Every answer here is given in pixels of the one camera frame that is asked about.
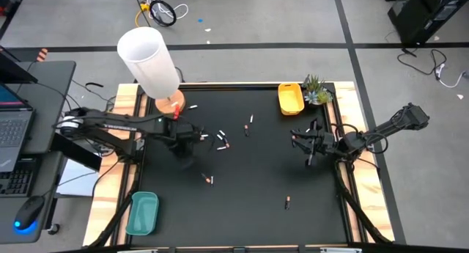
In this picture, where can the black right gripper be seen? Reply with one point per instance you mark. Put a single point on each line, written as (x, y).
(326, 141)

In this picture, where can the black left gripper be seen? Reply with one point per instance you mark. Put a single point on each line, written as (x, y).
(183, 135)

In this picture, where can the teal plastic bin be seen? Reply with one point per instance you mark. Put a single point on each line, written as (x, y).
(142, 213)

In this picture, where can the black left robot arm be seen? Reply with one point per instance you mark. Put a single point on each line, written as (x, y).
(110, 125)

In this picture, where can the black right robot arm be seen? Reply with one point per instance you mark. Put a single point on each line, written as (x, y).
(388, 126)

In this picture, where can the yellow plastic bin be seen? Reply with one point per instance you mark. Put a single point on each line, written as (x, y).
(291, 99)

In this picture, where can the potted succulent plant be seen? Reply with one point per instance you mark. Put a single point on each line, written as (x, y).
(316, 91)

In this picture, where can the white shade wooden base lamp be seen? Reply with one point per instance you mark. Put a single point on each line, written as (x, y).
(146, 62)

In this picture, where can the black desk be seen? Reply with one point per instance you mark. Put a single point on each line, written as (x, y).
(55, 77)

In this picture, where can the black caster wheel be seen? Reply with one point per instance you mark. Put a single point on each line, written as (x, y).
(54, 229)

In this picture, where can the orange black striped marker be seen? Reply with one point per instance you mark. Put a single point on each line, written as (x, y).
(42, 55)

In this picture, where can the grey laptop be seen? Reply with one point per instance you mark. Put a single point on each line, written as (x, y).
(14, 132)

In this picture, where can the black computer tower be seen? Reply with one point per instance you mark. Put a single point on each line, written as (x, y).
(421, 14)

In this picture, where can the black computer mouse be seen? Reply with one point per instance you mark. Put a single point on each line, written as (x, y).
(29, 210)

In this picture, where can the black keyboard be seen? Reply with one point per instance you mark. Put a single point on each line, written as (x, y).
(16, 181)

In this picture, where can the black monitor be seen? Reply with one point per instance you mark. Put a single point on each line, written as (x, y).
(11, 69)

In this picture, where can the silver bracket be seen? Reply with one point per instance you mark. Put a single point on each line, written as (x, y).
(340, 250)

